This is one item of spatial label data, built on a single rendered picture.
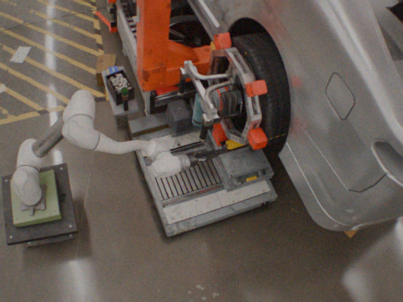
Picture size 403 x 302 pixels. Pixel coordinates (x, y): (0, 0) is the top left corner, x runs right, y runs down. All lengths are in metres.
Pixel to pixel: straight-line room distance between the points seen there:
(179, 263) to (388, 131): 1.72
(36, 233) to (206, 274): 1.14
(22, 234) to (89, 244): 0.50
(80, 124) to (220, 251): 1.34
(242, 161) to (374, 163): 1.41
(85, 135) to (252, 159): 1.31
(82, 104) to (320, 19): 1.19
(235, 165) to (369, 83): 1.50
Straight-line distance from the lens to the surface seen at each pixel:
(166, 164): 2.18
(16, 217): 2.54
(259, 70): 2.04
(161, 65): 2.54
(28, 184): 2.31
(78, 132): 1.91
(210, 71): 2.43
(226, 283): 2.67
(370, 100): 1.50
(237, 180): 2.76
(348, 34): 1.58
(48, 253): 2.78
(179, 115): 2.71
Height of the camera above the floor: 2.57
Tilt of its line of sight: 57 degrees down
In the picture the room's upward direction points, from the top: 11 degrees clockwise
